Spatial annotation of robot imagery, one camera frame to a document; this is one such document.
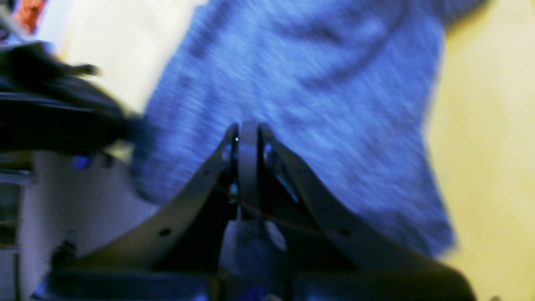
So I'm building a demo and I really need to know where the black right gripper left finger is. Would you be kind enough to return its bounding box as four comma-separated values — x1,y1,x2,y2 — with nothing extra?
33,124,239,301

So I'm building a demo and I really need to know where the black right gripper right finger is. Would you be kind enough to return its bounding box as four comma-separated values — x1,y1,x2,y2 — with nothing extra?
258,122,476,301

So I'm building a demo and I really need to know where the grey long-sleeve T-shirt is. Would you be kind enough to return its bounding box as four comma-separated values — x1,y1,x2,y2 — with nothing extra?
131,0,484,256

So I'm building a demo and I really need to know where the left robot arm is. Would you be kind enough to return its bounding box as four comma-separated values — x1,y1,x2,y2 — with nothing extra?
0,42,141,154

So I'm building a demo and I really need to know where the yellow table cloth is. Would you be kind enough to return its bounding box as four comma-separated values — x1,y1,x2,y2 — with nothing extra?
55,0,534,301

